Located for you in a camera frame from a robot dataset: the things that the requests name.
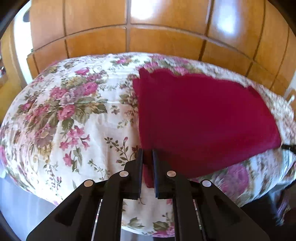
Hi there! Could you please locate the dark red sweater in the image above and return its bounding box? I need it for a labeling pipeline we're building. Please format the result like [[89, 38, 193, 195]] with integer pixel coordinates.
[[133, 68, 281, 188]]

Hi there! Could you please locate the floral bedspread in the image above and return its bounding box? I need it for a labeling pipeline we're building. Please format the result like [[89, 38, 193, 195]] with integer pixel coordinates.
[[0, 52, 296, 238]]

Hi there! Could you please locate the wooden headboard panel wall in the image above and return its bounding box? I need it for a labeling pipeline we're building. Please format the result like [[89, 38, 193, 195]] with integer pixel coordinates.
[[27, 0, 295, 95]]

